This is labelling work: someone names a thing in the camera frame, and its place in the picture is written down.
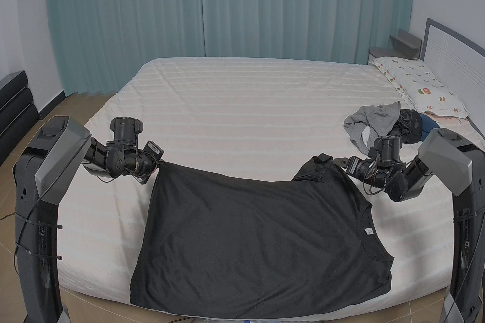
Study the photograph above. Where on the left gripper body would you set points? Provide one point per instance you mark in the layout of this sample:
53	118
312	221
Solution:
151	155

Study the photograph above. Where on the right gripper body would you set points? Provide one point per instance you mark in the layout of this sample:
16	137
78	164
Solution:
358	166

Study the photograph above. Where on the black T-shirt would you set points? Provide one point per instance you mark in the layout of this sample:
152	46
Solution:
246	238

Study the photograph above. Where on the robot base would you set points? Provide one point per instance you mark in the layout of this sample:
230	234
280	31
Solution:
261	321

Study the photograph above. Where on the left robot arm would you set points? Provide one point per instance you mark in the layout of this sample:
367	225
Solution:
57	155

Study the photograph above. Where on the grey garment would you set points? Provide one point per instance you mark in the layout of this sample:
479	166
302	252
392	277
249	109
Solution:
375	115

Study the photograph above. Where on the black shiny garment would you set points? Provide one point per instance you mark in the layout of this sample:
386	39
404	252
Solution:
411	124

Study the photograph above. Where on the dark blue garment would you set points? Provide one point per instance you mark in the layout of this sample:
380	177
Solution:
426	124

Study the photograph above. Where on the white printed pillow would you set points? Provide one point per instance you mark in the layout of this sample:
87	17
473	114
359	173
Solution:
420	83

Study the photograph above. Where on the bed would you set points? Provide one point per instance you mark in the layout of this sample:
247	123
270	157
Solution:
246	105

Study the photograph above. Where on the grey bedside table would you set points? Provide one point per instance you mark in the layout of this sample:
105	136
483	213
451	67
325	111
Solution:
407	39

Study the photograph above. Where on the black chest of drawers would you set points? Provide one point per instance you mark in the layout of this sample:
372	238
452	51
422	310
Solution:
15	113

